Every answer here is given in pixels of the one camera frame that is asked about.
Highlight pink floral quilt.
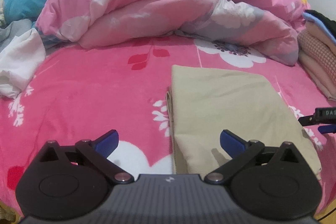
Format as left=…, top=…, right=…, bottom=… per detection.
left=35, top=0, right=311, bottom=65

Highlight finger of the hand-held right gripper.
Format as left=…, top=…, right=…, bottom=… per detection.
left=299, top=116, right=317, bottom=127
left=318, top=125, right=336, bottom=134

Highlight grey garment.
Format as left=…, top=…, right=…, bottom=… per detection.
left=0, top=19, right=33, bottom=43

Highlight black folded garment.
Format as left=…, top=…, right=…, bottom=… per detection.
left=306, top=10, right=336, bottom=38

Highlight white garment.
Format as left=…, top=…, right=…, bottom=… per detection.
left=0, top=28, right=46, bottom=98

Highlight blue folded garment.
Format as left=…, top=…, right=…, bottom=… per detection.
left=302, top=12, right=336, bottom=46

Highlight beige pants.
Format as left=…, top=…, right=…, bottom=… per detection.
left=165, top=64, right=323, bottom=181

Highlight beige folded garment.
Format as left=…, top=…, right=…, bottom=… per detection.
left=306, top=21, right=336, bottom=47

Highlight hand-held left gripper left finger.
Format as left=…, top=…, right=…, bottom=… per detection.
left=37, top=130, right=135, bottom=185

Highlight pink floral bed blanket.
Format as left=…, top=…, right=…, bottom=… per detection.
left=0, top=32, right=336, bottom=216

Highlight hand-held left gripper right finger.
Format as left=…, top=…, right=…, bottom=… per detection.
left=204, top=130, right=303, bottom=185

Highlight pale pink folded garment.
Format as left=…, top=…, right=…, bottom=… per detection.
left=298, top=52, right=336, bottom=102

